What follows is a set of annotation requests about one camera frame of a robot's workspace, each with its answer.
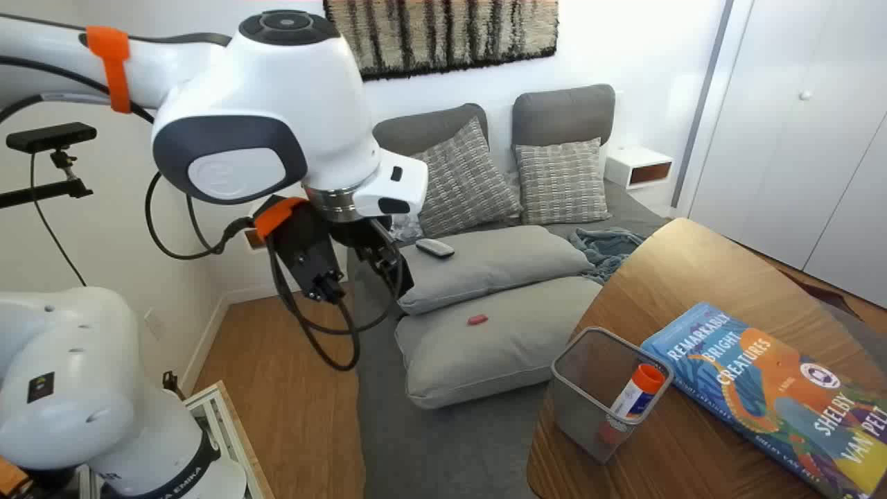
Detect gray floor pillow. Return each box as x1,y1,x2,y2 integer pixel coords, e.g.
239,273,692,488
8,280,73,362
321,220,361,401
393,222,595,319
393,274,604,413

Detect large checked throw pillow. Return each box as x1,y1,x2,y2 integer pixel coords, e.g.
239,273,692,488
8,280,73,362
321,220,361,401
410,116,527,243

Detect black camera on stand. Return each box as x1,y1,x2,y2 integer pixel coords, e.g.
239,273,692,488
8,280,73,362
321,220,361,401
2,121,101,155

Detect black looping camera cable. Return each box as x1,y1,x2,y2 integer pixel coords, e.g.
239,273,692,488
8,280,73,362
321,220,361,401
263,243,401,374

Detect colourful hardcover book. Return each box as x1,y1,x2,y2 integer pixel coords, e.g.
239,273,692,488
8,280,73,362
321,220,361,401
637,301,887,499

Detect small checked throw pillow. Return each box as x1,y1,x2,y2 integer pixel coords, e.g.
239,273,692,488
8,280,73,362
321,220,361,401
514,137,613,227

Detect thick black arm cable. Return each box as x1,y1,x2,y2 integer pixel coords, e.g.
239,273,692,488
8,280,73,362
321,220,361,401
0,53,259,263

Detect silver glasses case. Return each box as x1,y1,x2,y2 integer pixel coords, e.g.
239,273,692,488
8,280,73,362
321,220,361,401
414,236,460,261

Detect black camera stand mount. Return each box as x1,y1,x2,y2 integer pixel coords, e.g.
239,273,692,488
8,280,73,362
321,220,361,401
0,148,96,211

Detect white picture frame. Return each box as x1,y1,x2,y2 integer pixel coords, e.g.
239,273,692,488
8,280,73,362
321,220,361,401
181,378,278,499

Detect white wardrobe doors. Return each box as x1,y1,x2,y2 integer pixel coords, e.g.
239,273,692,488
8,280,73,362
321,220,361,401
687,0,887,310

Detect low gray back cushion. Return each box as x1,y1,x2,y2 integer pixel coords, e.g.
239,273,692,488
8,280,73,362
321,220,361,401
371,100,491,161

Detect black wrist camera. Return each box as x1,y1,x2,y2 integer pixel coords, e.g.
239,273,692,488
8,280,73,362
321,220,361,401
270,202,351,306

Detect orange strap on forearm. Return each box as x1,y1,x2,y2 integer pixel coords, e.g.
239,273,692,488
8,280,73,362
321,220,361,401
80,26,135,116

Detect orange white glue stick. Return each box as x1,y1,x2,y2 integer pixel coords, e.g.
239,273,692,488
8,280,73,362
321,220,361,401
593,362,672,449

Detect teal knitted blanket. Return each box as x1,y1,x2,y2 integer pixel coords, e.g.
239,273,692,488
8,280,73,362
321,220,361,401
566,226,645,285

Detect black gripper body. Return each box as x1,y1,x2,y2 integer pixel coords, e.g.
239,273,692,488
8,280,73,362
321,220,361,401
342,213,407,269

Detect metal mesh container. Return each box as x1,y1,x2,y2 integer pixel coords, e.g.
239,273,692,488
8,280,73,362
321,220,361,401
550,326,677,467

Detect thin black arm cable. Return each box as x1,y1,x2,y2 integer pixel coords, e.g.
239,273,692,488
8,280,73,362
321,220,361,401
78,28,232,53

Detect orange strap at wrist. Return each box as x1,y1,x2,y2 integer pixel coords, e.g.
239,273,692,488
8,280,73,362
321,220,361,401
245,194,311,249

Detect thin camera stand cable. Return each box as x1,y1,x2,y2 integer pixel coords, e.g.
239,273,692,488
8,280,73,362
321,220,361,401
29,150,92,292

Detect white wall shelf box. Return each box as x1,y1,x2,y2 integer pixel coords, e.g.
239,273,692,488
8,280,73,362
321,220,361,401
601,145,677,194

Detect tall gray back cushion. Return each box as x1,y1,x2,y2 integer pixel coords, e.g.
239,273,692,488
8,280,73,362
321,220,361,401
509,80,618,154

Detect striped shaggy wall rug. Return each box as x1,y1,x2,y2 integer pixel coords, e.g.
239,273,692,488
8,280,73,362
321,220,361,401
321,0,563,84

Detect black wall plug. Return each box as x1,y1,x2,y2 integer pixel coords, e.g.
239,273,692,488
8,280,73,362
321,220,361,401
159,370,189,402

